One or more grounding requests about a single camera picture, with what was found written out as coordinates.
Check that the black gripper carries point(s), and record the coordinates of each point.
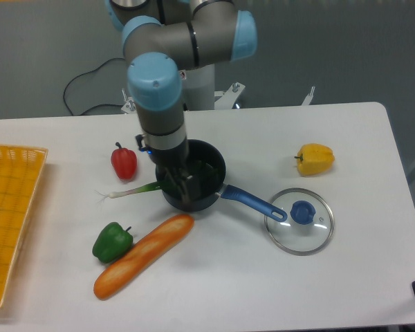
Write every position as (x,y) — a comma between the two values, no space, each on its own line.
(170,152)

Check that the dark blue saucepan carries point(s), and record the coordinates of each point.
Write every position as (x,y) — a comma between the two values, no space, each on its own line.
(215,188)

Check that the green onion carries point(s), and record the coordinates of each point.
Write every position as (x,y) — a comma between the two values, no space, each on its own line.
(131,191)

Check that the glass lid blue knob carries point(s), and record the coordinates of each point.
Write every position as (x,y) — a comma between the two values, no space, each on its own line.
(309,226)

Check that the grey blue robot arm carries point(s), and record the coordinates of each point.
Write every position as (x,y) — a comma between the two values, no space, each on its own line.
(160,39)

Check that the red bell pepper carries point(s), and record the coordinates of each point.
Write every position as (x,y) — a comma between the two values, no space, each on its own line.
(124,162)

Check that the orange baguette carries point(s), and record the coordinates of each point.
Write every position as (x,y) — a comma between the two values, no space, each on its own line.
(150,248)

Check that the green bell pepper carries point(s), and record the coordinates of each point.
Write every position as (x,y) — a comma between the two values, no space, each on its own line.
(112,243)

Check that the yellow bell pepper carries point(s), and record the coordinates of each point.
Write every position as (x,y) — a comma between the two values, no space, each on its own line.
(314,159)

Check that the yellow wicker basket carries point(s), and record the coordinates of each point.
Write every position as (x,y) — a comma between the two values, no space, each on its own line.
(20,171)

